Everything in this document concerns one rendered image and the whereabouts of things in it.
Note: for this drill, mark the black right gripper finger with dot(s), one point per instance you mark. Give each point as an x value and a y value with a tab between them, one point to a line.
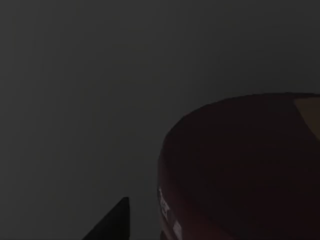
117	222

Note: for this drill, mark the dark red can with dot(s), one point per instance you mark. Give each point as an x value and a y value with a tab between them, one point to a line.
240	170

